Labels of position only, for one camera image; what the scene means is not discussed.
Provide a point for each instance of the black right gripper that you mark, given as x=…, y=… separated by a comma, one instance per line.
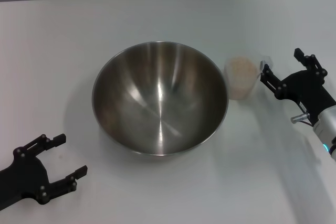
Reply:
x=307, y=90

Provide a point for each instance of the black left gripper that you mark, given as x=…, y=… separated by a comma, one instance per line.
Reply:
x=23, y=176

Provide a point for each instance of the large stainless steel bowl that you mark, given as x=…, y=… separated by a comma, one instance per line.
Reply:
x=160, y=98

